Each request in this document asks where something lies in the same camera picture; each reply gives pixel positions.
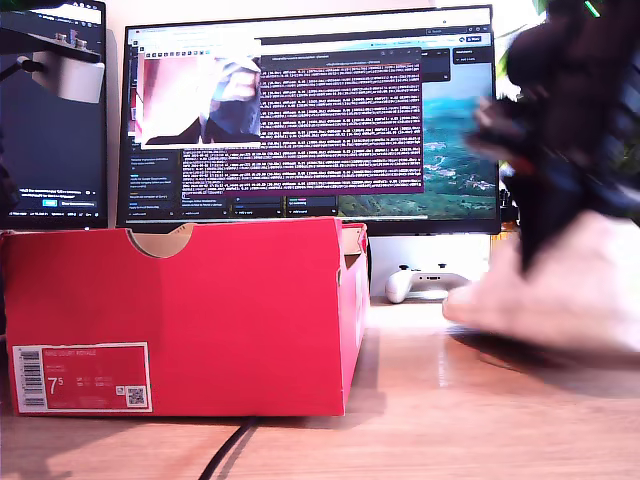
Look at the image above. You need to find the white leather sneaker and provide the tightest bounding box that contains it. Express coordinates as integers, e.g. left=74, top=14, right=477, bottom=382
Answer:
left=442, top=209, right=640, bottom=354

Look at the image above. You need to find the red cardboard shoebox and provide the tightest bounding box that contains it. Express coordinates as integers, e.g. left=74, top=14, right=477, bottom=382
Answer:
left=0, top=217, right=371, bottom=419

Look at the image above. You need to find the white game controller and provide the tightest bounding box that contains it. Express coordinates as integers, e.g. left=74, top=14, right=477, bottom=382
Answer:
left=384, top=263, right=474, bottom=305

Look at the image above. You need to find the wide black computer monitor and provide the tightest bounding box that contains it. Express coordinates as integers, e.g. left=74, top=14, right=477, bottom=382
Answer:
left=115, top=5, right=503, bottom=236

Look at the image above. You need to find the narrow black computer monitor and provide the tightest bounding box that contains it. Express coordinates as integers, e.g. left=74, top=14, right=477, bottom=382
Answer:
left=0, top=0, right=110, bottom=232

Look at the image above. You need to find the black cable on table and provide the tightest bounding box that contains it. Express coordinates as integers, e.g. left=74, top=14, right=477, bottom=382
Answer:
left=198, top=417, right=261, bottom=480

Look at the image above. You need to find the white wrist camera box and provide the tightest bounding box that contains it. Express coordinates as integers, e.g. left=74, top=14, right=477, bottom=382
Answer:
left=17, top=48, right=106, bottom=105

